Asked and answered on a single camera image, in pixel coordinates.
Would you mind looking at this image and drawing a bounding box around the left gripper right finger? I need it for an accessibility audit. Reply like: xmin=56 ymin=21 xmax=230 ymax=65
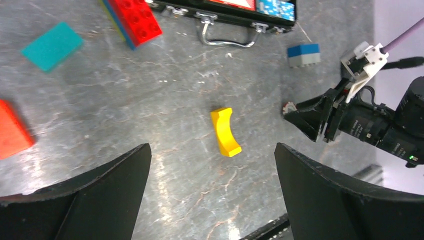
xmin=274 ymin=143 xmax=424 ymax=240

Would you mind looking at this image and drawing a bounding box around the blue microphone on stand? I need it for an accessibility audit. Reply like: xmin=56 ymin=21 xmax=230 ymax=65
xmin=381 ymin=56 xmax=424 ymax=70

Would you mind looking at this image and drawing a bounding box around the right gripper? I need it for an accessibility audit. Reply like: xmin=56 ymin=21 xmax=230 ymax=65
xmin=283 ymin=76 xmax=424 ymax=168

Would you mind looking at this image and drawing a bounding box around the red blue lego block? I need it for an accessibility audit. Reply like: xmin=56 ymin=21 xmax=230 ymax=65
xmin=102 ymin=0 xmax=163 ymax=51

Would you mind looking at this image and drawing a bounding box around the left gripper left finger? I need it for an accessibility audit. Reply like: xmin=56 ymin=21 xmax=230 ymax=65
xmin=0 ymin=143 xmax=152 ymax=240

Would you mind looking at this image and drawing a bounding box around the blue grey lego block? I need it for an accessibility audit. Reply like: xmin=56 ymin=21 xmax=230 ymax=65
xmin=287 ymin=43 xmax=321 ymax=68

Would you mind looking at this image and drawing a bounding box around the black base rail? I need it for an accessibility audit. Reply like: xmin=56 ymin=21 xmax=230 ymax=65
xmin=240 ymin=213 xmax=294 ymax=240

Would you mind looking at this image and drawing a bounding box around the red 100 poker chip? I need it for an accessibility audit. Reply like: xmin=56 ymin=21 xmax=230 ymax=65
xmin=282 ymin=101 xmax=297 ymax=115

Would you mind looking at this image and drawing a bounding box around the yellow arch block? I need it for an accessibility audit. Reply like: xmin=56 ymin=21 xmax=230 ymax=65
xmin=210 ymin=107 xmax=242 ymax=157

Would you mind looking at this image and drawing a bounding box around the black poker chip case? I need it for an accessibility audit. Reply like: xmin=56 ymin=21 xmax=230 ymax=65
xmin=147 ymin=0 xmax=298 ymax=48

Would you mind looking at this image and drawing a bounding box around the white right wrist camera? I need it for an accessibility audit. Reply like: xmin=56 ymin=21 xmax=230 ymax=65
xmin=340 ymin=41 xmax=389 ymax=104

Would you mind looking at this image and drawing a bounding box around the orange block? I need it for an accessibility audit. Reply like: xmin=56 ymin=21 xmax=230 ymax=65
xmin=0 ymin=99 xmax=36 ymax=159

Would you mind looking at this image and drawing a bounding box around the teal block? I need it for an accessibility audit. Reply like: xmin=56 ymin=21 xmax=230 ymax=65
xmin=21 ymin=22 xmax=83 ymax=72

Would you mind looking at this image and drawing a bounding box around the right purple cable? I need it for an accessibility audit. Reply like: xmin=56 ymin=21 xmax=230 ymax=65
xmin=380 ymin=16 xmax=424 ymax=54

